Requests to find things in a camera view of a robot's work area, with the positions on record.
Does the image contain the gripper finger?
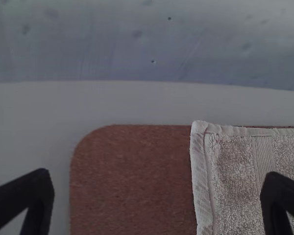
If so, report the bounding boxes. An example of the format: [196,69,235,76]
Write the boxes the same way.
[0,168,55,235]
[259,171,294,235]

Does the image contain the pale towel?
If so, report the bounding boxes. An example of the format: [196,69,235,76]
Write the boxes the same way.
[189,119,294,235]

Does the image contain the cork mat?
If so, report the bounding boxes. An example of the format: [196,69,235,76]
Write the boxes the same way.
[69,124,294,235]

